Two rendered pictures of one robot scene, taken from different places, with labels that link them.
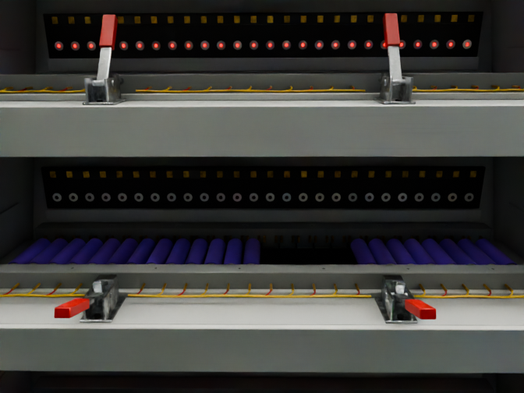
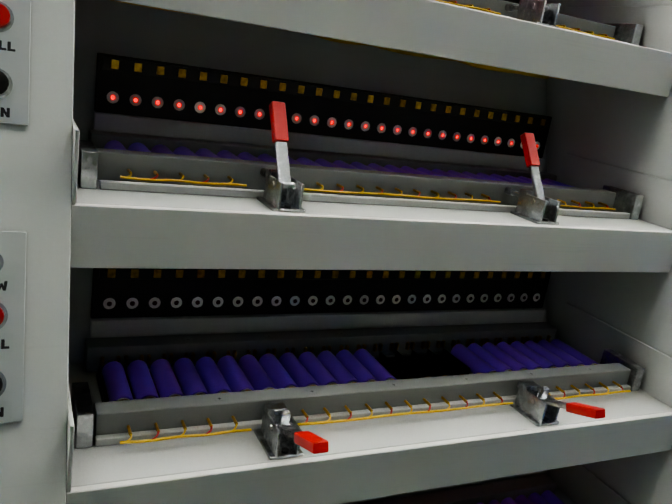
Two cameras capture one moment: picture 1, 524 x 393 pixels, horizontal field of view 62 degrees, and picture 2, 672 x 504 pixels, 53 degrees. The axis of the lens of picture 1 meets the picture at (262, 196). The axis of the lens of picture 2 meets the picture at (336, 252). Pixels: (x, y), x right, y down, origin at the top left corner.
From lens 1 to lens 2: 0.36 m
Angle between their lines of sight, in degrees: 27
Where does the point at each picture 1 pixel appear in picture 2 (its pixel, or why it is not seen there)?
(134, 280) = (293, 406)
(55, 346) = (244, 491)
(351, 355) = (511, 459)
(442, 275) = (558, 378)
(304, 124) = (478, 240)
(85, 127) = (277, 237)
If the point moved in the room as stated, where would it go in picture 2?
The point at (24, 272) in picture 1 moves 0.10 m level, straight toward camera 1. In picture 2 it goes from (167, 408) to (265, 427)
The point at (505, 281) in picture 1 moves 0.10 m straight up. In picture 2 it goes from (599, 379) to (599, 286)
